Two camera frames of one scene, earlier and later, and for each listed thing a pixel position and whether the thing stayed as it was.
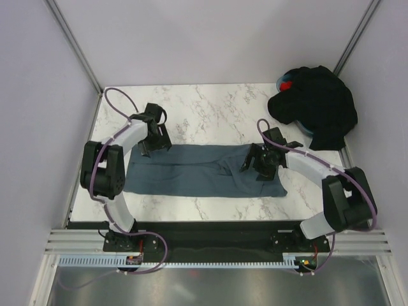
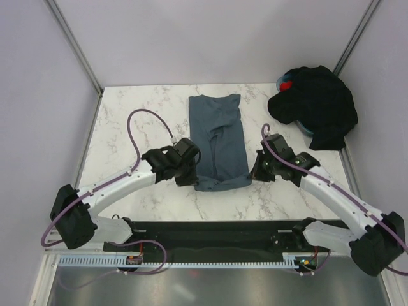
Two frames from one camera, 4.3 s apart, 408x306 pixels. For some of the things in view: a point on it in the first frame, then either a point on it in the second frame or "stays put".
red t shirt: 284,87 stays put
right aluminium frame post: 356,37 stays put
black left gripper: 164,139 to 192,180
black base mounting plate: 213,239 stays put
